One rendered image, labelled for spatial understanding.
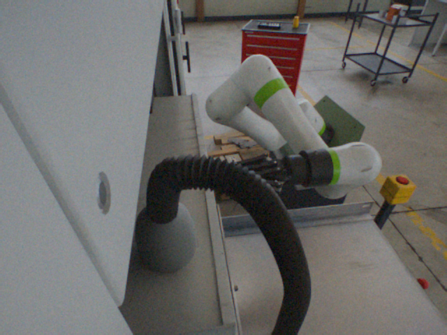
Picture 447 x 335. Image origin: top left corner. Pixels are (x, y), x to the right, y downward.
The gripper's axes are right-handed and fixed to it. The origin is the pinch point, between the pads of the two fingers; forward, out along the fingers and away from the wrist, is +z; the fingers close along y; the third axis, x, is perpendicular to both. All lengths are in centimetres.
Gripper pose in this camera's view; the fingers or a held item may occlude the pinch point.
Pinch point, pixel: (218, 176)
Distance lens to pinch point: 63.9
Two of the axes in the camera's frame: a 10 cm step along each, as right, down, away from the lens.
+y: -1.5, -6.4, 7.5
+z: -9.9, 0.9, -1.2
